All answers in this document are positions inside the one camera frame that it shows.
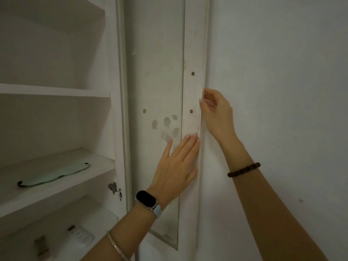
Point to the person's left hand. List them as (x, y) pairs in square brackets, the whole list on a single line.
[(174, 171)]

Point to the person's right hand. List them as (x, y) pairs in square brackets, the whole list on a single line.
[(219, 116)]

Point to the person's left thumb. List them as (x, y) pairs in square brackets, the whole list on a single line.
[(168, 149)]

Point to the person's left little finger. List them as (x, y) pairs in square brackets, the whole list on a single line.
[(192, 176)]

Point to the person's right thumb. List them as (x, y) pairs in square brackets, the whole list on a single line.
[(211, 94)]

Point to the person's left middle finger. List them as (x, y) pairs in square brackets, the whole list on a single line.
[(189, 148)]

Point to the person's left forearm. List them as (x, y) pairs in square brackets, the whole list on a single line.
[(122, 231)]

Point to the person's right forearm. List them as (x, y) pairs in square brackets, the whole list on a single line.
[(269, 209)]

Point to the white glass cabinet door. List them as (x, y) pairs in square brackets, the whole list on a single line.
[(160, 65)]

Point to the metal cabinet hinge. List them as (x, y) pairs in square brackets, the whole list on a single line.
[(114, 188)]

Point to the pale green sleep mask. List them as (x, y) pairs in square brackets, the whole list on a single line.
[(54, 175)]

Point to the white shelf cabinet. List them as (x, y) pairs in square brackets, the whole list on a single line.
[(54, 105)]

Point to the white remote control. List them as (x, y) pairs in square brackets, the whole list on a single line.
[(80, 235)]

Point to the small grey box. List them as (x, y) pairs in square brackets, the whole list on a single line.
[(41, 246)]

